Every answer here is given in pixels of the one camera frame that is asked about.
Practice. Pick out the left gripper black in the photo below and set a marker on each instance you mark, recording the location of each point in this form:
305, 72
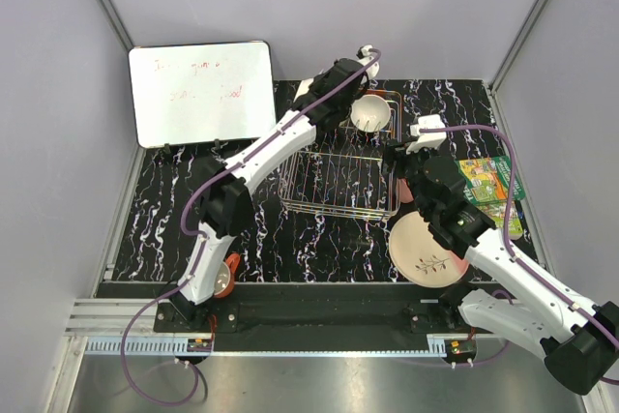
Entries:
317, 82

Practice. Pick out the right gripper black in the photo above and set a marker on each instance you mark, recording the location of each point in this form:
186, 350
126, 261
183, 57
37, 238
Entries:
396, 151

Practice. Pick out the large white plate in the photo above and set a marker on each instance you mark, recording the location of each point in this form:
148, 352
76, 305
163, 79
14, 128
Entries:
303, 88

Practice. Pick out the small white bowl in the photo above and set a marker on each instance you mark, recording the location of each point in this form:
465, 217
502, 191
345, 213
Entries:
370, 114

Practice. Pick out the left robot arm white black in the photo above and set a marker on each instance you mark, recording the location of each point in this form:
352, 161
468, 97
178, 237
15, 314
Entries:
221, 208

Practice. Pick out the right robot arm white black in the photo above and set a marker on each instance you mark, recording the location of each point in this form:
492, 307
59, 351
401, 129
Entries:
576, 338

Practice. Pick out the pink plastic cup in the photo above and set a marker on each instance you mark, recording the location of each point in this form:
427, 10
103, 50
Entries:
404, 193

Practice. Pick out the green children's book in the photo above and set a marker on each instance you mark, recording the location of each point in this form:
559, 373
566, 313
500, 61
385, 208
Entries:
487, 185

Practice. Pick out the pink cream floral plate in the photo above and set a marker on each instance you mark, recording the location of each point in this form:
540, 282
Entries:
419, 258

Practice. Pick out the black marble pattern mat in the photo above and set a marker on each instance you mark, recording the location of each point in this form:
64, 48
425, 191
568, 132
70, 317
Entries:
281, 245

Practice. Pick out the orange mug white inside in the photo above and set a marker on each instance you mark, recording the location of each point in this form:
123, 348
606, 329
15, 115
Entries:
225, 280

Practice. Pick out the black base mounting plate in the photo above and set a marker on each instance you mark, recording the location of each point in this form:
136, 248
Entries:
318, 318

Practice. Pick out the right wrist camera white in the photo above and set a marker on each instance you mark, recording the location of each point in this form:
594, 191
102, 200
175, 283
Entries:
426, 132

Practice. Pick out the wire dish rack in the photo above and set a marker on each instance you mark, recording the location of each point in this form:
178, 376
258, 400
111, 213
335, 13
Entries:
339, 174

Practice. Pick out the white whiteboard black frame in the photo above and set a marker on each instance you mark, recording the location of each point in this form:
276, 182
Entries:
196, 93

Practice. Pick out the grey slotted cable duct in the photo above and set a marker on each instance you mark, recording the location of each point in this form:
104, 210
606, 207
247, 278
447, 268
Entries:
185, 347

